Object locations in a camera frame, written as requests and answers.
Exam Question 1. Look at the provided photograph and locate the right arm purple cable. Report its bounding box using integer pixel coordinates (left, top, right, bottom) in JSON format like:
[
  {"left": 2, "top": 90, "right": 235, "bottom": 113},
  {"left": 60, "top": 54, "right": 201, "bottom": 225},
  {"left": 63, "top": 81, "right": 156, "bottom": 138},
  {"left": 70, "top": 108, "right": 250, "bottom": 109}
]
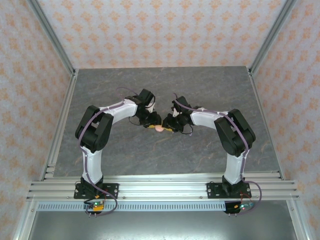
[{"left": 173, "top": 92, "right": 263, "bottom": 215}]

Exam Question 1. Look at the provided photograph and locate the aluminium lower frame post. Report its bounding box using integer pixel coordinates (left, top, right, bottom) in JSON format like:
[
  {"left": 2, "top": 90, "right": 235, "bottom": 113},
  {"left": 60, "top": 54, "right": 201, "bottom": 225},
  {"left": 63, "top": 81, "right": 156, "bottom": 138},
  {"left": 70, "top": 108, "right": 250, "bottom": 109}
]
[
  {"left": 13, "top": 199, "right": 38, "bottom": 240},
  {"left": 286, "top": 199, "right": 310, "bottom": 240}
]

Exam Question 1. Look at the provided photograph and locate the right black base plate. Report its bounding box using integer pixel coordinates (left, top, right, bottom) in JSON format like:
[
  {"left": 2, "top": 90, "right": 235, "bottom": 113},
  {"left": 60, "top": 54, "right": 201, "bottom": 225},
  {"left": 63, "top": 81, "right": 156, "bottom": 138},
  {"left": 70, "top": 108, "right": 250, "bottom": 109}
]
[{"left": 206, "top": 182, "right": 251, "bottom": 200}]

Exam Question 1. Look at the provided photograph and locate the aluminium side rail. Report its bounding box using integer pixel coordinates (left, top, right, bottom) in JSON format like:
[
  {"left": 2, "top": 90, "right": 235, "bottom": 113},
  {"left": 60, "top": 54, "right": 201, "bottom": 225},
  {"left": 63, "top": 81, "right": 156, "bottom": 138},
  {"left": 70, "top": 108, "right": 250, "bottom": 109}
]
[
  {"left": 39, "top": 69, "right": 79, "bottom": 180},
  {"left": 247, "top": 66, "right": 285, "bottom": 180}
]

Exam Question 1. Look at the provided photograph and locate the grey slotted cable duct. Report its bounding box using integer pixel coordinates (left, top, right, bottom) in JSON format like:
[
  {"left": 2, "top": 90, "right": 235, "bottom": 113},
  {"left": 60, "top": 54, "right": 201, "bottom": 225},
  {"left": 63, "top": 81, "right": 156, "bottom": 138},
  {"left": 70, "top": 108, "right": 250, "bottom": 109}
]
[{"left": 36, "top": 201, "right": 285, "bottom": 212}]

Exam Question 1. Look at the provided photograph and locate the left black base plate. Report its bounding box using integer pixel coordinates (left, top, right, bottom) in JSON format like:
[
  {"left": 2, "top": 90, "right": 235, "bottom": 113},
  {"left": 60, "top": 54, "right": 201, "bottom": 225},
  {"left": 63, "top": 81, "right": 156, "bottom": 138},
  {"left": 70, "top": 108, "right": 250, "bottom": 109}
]
[{"left": 73, "top": 183, "right": 120, "bottom": 200}]

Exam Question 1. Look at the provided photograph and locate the aluminium upright frame post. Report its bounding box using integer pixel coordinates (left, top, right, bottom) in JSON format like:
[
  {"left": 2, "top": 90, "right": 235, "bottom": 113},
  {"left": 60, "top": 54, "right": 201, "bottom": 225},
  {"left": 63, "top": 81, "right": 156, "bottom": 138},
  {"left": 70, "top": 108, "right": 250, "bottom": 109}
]
[
  {"left": 26, "top": 0, "right": 77, "bottom": 76},
  {"left": 249, "top": 0, "right": 300, "bottom": 73}
]

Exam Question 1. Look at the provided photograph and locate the grey metal sheet panel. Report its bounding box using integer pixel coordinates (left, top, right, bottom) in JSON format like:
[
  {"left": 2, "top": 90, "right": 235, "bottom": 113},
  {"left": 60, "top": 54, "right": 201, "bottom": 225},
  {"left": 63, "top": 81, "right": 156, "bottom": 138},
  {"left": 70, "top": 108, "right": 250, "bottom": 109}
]
[{"left": 26, "top": 211, "right": 300, "bottom": 240}]

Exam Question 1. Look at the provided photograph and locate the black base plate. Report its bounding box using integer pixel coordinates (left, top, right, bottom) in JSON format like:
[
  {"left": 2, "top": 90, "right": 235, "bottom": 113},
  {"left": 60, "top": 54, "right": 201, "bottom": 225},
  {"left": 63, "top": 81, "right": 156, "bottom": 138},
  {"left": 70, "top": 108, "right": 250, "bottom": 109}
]
[
  {"left": 73, "top": 183, "right": 120, "bottom": 200},
  {"left": 206, "top": 182, "right": 251, "bottom": 200}
]

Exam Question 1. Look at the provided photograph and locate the aluminium table edge rail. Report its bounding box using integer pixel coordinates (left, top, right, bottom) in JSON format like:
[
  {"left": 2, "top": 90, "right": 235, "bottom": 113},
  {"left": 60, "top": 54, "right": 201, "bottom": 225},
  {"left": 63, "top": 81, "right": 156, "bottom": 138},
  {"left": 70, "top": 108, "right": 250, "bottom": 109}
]
[{"left": 43, "top": 170, "right": 285, "bottom": 181}]

